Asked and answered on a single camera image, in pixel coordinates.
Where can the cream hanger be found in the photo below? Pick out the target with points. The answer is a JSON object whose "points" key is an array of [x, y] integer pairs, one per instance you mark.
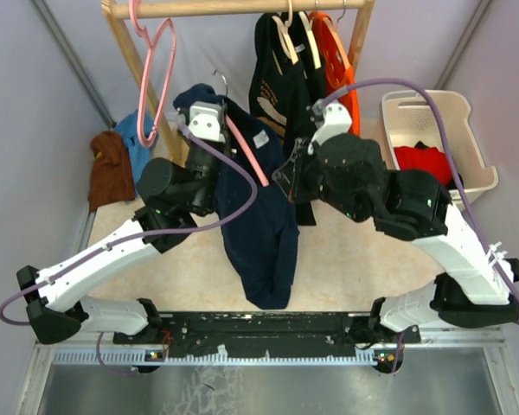
{"points": [[310, 41], [283, 33]]}

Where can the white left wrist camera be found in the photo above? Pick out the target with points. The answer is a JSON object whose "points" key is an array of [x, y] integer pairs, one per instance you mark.
{"points": [[204, 121]]}

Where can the light blue t shirt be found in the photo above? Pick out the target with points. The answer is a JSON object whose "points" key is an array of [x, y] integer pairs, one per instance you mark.
{"points": [[139, 155]]}

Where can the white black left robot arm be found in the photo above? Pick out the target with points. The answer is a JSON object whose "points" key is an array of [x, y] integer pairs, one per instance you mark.
{"points": [[58, 300]]}

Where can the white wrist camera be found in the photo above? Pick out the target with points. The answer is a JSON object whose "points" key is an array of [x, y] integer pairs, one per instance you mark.
{"points": [[204, 121], [330, 120]]}

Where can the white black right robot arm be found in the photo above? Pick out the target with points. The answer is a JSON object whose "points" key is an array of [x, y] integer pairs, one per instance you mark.
{"points": [[348, 173]]}

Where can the navy blue t shirt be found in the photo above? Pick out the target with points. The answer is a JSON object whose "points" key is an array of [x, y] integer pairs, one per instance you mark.
{"points": [[262, 243]]}

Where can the red t shirt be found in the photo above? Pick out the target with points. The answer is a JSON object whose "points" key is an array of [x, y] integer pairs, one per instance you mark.
{"points": [[428, 159]]}

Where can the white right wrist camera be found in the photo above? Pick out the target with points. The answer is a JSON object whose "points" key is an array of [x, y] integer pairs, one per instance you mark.
{"points": [[330, 120]]}

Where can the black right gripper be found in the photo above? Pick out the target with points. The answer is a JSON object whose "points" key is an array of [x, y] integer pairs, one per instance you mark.
{"points": [[291, 175]]}

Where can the white laundry basket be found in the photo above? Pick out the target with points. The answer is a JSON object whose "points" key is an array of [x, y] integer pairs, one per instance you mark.
{"points": [[406, 119]]}

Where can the black printed t shirt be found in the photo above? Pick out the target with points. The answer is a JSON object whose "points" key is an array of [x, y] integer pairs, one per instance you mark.
{"points": [[278, 94]]}

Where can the brown t shirt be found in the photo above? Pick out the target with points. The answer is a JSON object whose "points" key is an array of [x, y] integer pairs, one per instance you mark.
{"points": [[111, 177]]}

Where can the wooden hanger under orange shirt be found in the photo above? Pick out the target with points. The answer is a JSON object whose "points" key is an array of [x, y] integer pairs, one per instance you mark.
{"points": [[329, 42]]}

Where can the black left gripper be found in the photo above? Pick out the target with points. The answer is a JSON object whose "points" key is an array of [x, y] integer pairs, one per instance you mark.
{"points": [[232, 152]]}

